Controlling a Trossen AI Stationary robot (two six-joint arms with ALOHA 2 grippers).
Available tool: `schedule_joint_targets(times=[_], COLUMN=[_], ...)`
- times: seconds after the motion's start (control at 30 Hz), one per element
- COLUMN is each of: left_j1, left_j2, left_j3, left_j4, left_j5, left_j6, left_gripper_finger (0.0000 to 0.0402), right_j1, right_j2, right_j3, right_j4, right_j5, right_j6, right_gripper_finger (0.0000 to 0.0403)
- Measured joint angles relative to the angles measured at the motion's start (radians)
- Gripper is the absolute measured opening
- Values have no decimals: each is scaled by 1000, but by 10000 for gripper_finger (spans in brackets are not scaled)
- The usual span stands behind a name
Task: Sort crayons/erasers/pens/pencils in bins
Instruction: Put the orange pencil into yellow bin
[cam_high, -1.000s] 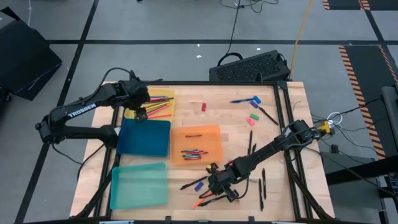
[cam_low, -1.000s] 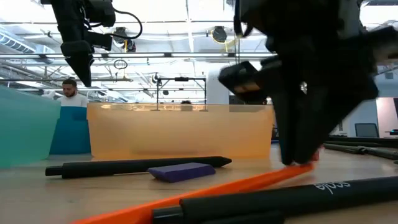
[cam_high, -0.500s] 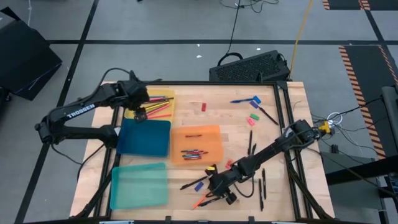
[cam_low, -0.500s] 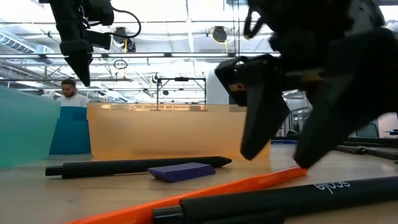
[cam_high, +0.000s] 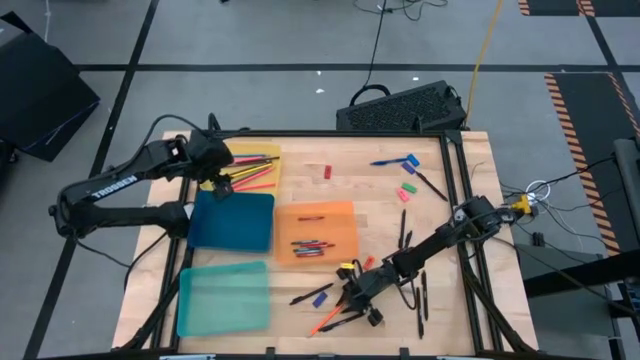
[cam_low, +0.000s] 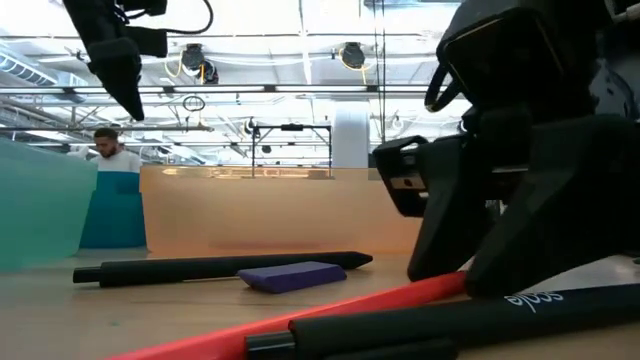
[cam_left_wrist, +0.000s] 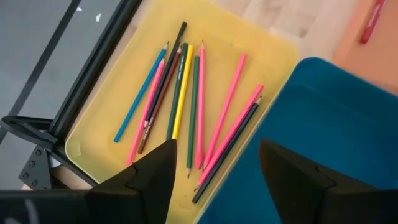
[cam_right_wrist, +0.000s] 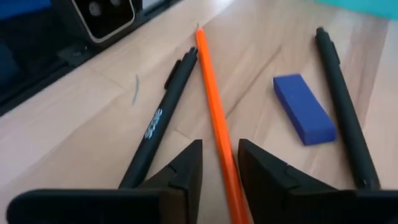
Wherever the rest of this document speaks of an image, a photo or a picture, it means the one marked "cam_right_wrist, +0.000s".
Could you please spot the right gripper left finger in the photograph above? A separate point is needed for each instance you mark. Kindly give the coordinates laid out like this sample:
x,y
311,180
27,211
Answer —
x,y
180,193

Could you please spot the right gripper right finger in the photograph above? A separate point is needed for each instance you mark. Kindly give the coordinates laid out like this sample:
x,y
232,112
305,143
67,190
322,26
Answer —
x,y
270,196

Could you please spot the orange pencil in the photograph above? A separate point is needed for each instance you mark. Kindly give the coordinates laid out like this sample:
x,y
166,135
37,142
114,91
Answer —
x,y
217,118

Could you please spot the black pen white logo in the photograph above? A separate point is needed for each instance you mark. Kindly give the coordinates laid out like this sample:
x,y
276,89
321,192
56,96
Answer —
x,y
161,118

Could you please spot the blue-purple eraser block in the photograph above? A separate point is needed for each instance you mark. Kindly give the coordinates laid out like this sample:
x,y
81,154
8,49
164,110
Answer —
x,y
304,109

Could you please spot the table-level camera box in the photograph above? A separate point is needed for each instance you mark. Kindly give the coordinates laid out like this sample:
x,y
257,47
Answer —
x,y
105,15

